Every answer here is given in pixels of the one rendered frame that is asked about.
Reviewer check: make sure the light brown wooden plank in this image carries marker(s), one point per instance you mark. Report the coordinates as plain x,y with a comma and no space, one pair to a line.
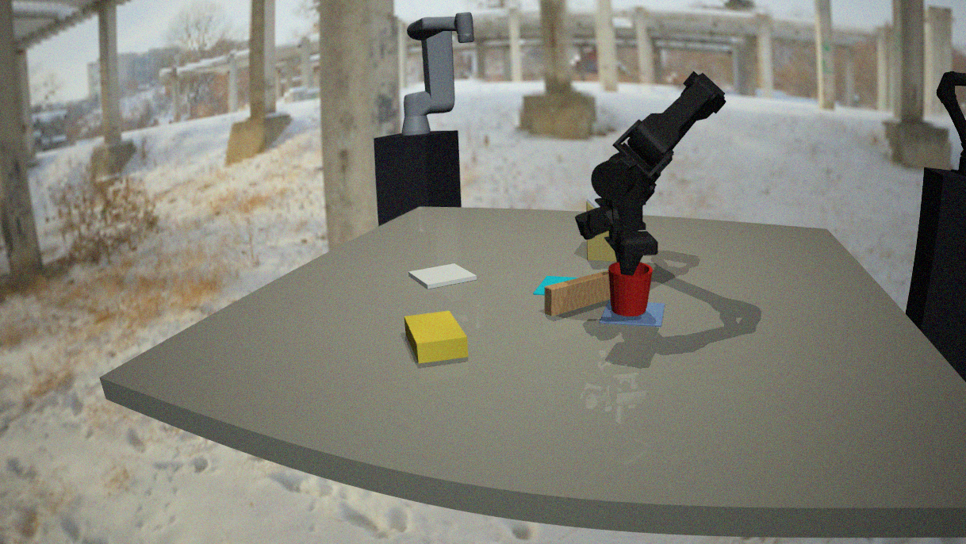
576,293

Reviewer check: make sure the red cup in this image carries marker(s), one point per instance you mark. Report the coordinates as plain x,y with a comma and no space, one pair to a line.
629,294

